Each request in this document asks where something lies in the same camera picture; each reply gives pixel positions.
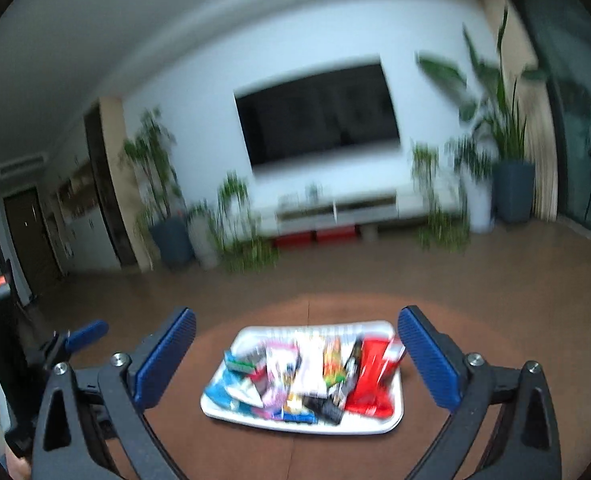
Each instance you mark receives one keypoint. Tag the red storage box right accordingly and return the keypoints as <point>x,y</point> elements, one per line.
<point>336,234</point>

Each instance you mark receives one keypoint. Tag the green-edged seed bag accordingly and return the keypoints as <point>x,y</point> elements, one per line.
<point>247,362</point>

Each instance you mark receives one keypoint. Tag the left plant in white pot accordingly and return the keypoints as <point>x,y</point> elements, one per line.
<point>199,224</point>

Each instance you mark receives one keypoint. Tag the tall plant in blue pot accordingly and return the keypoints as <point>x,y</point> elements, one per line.
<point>496,113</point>

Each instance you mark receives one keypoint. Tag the plant in white pot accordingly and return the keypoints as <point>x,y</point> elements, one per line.
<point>473,161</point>
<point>199,224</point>

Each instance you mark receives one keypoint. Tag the orange candy bag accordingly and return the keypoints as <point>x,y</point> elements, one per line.
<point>338,360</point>

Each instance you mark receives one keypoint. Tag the pink snack packet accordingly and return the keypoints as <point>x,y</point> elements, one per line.
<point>273,381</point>

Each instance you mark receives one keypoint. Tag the white snack packet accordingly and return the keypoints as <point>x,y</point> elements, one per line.
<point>309,380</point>

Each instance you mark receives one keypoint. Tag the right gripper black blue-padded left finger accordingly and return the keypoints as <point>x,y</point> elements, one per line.
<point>69,443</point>

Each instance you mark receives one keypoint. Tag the yellow blue snack packet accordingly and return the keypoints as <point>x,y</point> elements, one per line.
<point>295,411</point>

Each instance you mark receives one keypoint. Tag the red storage box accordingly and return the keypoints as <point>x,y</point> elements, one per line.
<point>336,234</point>
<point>293,240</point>

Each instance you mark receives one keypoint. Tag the black snack packet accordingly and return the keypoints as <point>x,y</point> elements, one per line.
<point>331,408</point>

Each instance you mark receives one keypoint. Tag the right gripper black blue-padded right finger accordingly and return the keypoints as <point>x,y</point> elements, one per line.
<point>524,443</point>

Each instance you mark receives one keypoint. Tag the left plant in blue pot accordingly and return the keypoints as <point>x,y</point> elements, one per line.
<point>162,219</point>

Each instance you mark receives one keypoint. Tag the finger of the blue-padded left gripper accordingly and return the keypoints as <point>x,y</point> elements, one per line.
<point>83,337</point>

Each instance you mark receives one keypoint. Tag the light blue snack bag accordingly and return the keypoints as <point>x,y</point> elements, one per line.
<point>231,394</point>

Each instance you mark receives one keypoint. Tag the wooden display cabinet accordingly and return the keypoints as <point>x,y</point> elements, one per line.
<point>91,196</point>

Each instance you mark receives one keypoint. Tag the red snack bag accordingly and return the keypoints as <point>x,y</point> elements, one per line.
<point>380,359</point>

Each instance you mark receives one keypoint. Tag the person's left hand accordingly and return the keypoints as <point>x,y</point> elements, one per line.
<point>18,468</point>

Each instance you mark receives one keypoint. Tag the white TV console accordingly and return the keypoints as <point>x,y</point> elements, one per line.
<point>336,211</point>

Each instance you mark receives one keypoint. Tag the red storage box left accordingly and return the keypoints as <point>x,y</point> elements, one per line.
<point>293,240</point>

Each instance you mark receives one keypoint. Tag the wall-mounted black television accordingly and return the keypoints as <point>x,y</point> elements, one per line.
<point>347,108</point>

